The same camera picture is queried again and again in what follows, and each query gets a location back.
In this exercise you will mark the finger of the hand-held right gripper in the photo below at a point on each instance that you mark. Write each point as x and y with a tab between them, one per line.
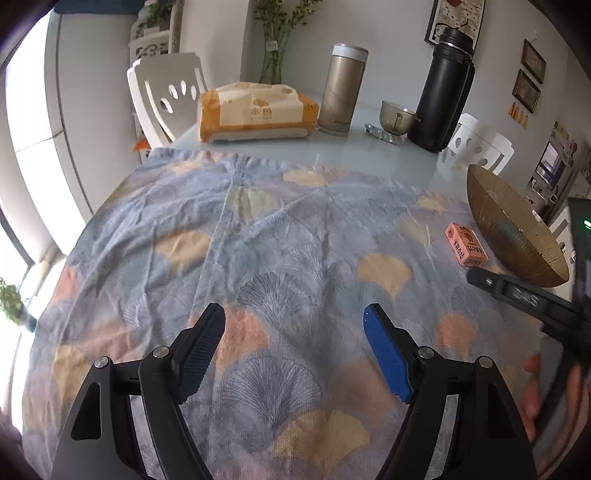
521	293

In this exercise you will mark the person's right hand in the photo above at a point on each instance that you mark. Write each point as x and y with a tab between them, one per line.
531	401

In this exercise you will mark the yellow hanging ornaments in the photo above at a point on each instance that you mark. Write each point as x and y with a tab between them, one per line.
518	114

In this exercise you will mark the large wall picture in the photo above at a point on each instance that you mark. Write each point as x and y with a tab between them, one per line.
455	16

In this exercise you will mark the pink small box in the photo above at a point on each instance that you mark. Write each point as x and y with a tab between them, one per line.
466	244

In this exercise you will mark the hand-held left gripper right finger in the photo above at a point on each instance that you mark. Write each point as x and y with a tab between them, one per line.
385	353

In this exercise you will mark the white carved shelf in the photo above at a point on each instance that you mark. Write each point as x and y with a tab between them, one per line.
154	44

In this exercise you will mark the orange tissue pack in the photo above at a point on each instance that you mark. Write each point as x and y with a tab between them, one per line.
254	113

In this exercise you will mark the television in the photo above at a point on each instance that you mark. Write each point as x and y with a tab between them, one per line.
549	159

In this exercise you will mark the brown ribbed glass bowl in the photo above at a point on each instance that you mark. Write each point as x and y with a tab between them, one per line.
512	230

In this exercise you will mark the orange object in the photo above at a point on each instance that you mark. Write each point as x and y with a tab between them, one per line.
141	145

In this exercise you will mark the gold thermos flask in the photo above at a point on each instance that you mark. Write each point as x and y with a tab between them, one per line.
341	92

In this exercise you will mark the potted plant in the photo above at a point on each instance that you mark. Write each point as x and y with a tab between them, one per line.
159	11

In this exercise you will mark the yellow flower bouquet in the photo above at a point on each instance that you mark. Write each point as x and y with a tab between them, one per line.
281	14

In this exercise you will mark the small framed picture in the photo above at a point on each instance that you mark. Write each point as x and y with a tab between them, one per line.
526	91
534	60

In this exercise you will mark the glass vase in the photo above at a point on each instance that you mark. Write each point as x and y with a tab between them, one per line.
273	60

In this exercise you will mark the black thermos jug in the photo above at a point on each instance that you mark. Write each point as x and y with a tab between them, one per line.
443	97

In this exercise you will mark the green outdoor plant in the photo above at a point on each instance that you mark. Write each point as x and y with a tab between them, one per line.
10	302

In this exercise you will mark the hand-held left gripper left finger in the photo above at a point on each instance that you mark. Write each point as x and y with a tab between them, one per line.
203	350

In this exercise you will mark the glass mug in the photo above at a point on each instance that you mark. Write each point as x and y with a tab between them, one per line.
395	117

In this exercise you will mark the fan-patterned blue tablecloth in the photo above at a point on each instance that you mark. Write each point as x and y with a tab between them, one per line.
277	240

